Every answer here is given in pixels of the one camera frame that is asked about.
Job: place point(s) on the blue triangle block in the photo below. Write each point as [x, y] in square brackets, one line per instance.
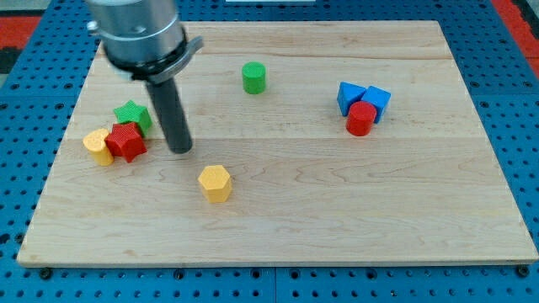
[348, 94]

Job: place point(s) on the green star block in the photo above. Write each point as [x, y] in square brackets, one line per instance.
[132, 112]

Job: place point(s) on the red star block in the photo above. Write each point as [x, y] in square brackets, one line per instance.
[125, 141]

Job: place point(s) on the red cylinder block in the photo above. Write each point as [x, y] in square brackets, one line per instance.
[360, 118]

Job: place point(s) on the blue cube block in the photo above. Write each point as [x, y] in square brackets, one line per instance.
[379, 98]

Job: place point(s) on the green cylinder block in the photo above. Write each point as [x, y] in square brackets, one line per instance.
[253, 75]

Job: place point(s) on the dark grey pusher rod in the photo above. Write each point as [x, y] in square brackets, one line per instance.
[170, 114]

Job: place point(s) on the wooden board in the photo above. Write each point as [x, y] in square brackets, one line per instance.
[422, 188]

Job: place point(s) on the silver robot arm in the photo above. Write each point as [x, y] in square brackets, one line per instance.
[146, 40]

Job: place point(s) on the yellow heart block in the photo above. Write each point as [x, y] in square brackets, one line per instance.
[95, 144]

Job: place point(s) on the yellow hexagon block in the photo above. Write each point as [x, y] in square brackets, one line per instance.
[215, 183]

